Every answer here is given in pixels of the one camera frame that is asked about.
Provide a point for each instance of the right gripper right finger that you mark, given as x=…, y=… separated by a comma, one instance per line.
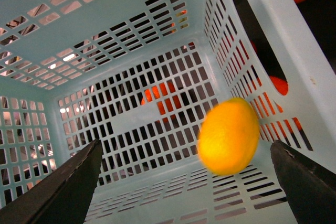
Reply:
x=309, y=187

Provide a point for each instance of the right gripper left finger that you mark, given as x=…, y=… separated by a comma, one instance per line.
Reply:
x=64, y=196

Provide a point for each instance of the yellow lemon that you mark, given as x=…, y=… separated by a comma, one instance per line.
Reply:
x=228, y=137

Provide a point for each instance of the teal plastic basket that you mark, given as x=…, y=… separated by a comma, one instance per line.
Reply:
x=141, y=76

